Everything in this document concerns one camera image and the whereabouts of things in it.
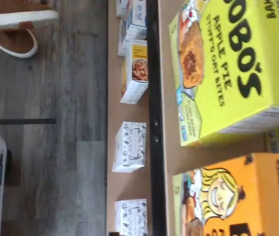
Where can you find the yellow granola carton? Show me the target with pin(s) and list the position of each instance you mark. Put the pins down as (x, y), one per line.
(139, 71)

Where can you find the blue oatmeal carton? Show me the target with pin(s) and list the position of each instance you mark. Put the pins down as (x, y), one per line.
(138, 12)
(124, 49)

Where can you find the wooden shelf board with cartons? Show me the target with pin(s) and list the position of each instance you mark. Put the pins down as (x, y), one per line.
(110, 98)

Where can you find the white floral carton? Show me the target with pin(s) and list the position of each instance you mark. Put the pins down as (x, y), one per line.
(132, 216)
(129, 147)

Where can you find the brown white-soled shoe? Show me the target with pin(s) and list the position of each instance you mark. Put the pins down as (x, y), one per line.
(14, 43)
(19, 14)

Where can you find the black shelf beam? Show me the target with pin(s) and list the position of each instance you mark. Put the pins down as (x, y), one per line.
(156, 73)

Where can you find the wooden shelf board with Bobo's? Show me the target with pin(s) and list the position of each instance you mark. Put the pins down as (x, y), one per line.
(172, 159)

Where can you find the orange Bobo's peanut butter box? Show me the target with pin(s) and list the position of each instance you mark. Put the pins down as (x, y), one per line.
(264, 196)

